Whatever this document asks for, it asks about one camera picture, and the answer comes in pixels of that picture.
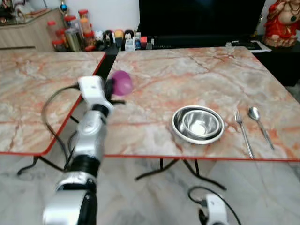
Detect purple plastic cup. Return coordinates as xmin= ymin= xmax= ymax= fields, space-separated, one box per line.
xmin=112 ymin=70 xmax=135 ymax=96

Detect small white box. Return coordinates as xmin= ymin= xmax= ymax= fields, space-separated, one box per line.
xmin=124 ymin=38 xmax=135 ymax=52

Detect yellow head doll figurine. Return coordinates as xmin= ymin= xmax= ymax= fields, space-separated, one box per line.
xmin=114 ymin=29 xmax=125 ymax=48

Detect tall orange red-lid jar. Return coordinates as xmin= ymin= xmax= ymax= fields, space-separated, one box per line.
xmin=78 ymin=9 xmax=92 ymax=36

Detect clear jar red lid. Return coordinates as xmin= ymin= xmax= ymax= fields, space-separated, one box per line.
xmin=46 ymin=20 xmax=60 ymax=42

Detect black legs of wide table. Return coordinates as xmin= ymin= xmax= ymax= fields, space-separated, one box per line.
xmin=135 ymin=158 xmax=227 ymax=191

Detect stainless steel bowl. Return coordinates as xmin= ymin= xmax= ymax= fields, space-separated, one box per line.
xmin=180 ymin=108 xmax=222 ymax=139

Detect light wooden sideboard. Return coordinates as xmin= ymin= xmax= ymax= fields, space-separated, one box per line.
xmin=0 ymin=8 xmax=67 ymax=52

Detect black television screen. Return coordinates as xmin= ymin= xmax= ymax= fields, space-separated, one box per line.
xmin=138 ymin=0 xmax=267 ymax=38

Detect red seated statue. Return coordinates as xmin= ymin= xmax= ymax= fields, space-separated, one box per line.
xmin=263 ymin=0 xmax=300 ymax=48

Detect silver metal fork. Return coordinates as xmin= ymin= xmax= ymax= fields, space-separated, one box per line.
xmin=234 ymin=111 xmax=255 ymax=159

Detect silver metal spoon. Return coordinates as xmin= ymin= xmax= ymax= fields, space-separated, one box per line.
xmin=247 ymin=106 xmax=276 ymax=151

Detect black remote control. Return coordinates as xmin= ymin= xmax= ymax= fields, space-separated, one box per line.
xmin=231 ymin=41 xmax=258 ymax=50

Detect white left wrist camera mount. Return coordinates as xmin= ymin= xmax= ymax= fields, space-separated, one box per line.
xmin=77 ymin=75 xmax=114 ymax=111

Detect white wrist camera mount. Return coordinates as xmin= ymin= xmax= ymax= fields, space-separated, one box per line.
xmin=77 ymin=75 xmax=114 ymax=111
xmin=204 ymin=194 xmax=229 ymax=225

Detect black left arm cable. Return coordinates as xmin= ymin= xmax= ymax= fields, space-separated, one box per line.
xmin=41 ymin=83 xmax=81 ymax=162

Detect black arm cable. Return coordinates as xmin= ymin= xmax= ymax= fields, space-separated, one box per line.
xmin=188 ymin=186 xmax=242 ymax=225
xmin=41 ymin=83 xmax=81 ymax=162

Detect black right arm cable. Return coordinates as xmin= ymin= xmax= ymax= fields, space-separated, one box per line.
xmin=188 ymin=186 xmax=242 ymax=225

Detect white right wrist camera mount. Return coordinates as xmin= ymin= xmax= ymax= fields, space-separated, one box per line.
xmin=204 ymin=194 xmax=229 ymax=225

